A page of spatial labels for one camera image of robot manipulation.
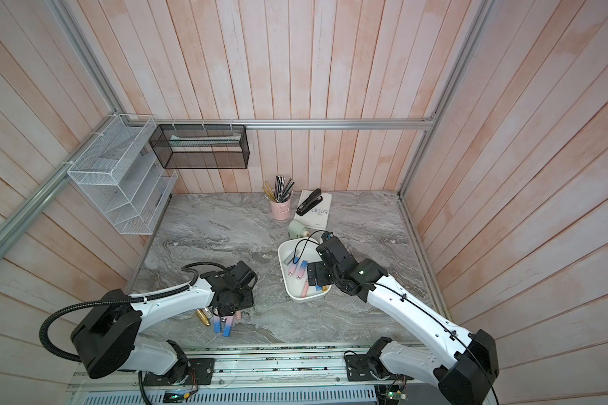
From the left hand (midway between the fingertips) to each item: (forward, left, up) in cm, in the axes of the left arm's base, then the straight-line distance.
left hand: (245, 306), depth 86 cm
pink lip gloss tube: (+7, -21, 0) cm, 22 cm away
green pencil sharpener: (+29, -17, +6) cm, 34 cm away
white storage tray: (+20, -17, +1) cm, 26 cm away
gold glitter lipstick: (-4, +14, 0) cm, 14 cm away
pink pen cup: (+38, -11, +8) cm, 40 cm away
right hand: (+7, -26, +15) cm, 31 cm away
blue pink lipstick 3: (-7, +5, 0) cm, 8 cm away
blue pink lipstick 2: (+7, -26, 0) cm, 26 cm away
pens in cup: (+46, -11, +11) cm, 49 cm away
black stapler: (+45, -24, +5) cm, 51 cm away
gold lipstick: (+7, -28, 0) cm, 29 cm away
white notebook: (+40, -27, +1) cm, 48 cm away
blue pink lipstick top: (+15, -17, +1) cm, 23 cm away
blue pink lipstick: (+13, -20, +2) cm, 24 cm away
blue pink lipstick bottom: (-6, +8, +1) cm, 10 cm away
